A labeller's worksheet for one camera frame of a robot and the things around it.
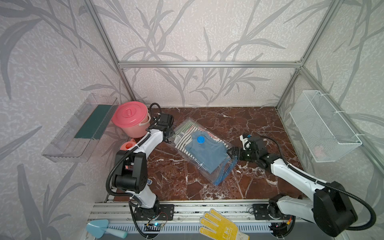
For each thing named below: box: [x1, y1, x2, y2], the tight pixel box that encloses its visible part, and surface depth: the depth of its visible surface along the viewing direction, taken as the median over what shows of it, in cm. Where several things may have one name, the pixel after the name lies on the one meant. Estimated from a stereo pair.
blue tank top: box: [184, 130, 229, 174], surface depth 93 cm
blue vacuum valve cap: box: [197, 135, 206, 144], surface depth 98 cm
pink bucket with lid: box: [112, 101, 151, 139], surface depth 93 cm
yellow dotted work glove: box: [199, 208, 250, 240], surface depth 71 cm
